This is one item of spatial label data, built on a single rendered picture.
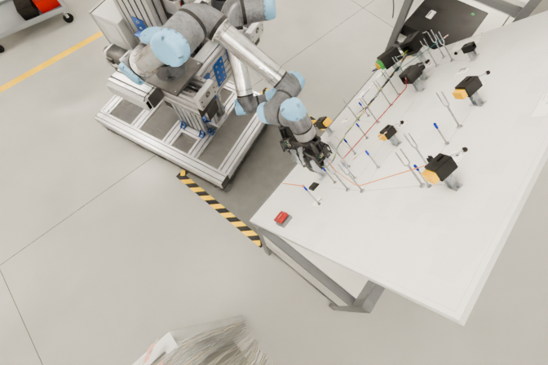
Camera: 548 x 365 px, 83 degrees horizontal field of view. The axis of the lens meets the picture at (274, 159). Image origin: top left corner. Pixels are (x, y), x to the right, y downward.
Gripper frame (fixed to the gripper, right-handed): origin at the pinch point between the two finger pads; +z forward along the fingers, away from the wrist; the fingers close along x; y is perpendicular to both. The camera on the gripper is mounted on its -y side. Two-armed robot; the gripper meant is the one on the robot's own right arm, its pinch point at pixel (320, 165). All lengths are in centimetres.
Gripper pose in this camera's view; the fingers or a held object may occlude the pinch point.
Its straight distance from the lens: 125.1
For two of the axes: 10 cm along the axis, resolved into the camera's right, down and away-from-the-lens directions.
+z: 4.2, 6.0, 6.8
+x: 6.8, -7.1, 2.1
